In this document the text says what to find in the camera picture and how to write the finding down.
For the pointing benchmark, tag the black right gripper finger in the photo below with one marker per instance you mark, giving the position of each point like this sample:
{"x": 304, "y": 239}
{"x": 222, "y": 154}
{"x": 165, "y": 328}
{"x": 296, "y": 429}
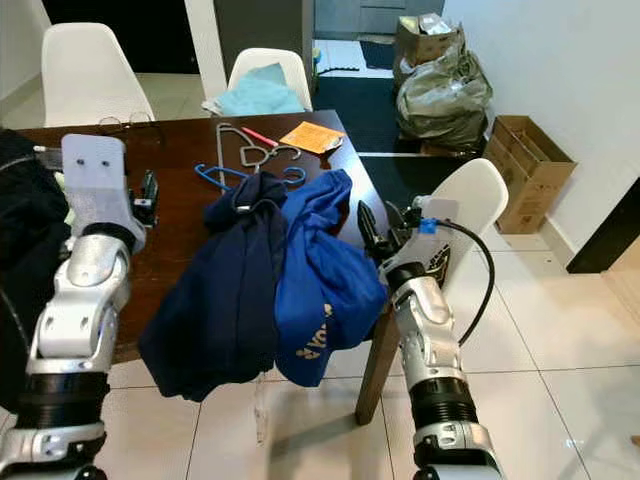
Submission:
{"x": 368, "y": 228}
{"x": 392, "y": 222}

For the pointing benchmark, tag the blue clothes hanger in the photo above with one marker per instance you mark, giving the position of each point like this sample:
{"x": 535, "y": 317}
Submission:
{"x": 205, "y": 172}

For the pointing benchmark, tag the navy blue garment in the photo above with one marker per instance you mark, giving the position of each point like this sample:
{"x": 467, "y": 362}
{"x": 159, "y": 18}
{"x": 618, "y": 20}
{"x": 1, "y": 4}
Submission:
{"x": 220, "y": 300}

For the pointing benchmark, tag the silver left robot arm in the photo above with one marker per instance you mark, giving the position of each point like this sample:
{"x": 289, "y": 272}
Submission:
{"x": 75, "y": 320}

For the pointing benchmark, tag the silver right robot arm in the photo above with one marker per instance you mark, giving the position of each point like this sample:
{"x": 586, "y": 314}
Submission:
{"x": 435, "y": 350}

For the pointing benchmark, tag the grey metal clothes hanger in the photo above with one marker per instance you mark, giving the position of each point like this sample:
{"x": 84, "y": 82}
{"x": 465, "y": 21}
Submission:
{"x": 220, "y": 145}

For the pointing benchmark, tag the dark wooden dining table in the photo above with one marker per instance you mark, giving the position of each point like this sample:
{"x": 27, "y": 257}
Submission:
{"x": 180, "y": 150}

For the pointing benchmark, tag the blue garment yellow print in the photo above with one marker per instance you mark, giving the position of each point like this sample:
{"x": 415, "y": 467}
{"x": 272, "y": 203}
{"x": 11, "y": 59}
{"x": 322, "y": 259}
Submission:
{"x": 325, "y": 285}

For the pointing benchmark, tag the yellow green item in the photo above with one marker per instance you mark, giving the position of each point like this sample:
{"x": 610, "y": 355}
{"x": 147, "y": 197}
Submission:
{"x": 65, "y": 200}

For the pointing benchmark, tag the white plastic chair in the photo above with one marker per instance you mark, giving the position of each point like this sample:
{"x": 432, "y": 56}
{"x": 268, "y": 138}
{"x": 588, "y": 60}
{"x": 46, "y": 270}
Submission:
{"x": 475, "y": 185}
{"x": 275, "y": 62}
{"x": 85, "y": 75}

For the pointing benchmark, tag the orange paper packet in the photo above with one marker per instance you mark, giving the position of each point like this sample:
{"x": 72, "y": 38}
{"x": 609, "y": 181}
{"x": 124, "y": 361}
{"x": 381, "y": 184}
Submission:
{"x": 310, "y": 137}

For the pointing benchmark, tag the red pen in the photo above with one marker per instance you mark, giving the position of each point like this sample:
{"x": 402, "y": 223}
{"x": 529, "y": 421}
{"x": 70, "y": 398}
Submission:
{"x": 260, "y": 137}

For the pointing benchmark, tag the grey green plastic bag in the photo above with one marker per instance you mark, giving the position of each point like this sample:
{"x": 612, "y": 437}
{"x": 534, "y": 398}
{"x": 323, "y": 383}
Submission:
{"x": 445, "y": 100}

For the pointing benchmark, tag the black cloth pile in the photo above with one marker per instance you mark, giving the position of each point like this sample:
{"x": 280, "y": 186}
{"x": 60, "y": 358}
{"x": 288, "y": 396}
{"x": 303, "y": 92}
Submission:
{"x": 25, "y": 260}

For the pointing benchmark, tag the open cardboard box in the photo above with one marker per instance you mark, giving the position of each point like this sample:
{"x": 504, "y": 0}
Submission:
{"x": 530, "y": 185}

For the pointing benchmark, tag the teal cloth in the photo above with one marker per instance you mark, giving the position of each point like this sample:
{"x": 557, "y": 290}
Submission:
{"x": 255, "y": 95}

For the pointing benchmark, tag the light grey right wrist camera mount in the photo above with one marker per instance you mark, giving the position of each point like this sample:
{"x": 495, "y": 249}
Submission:
{"x": 438, "y": 208}

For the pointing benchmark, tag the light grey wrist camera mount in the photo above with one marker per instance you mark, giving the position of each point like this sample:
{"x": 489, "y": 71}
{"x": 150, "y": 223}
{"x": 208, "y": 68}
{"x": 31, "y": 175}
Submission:
{"x": 95, "y": 180}
{"x": 438, "y": 208}

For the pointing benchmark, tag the light grey left wrist camera mount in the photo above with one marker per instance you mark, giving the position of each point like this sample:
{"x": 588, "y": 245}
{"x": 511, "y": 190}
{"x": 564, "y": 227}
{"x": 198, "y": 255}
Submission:
{"x": 95, "y": 180}

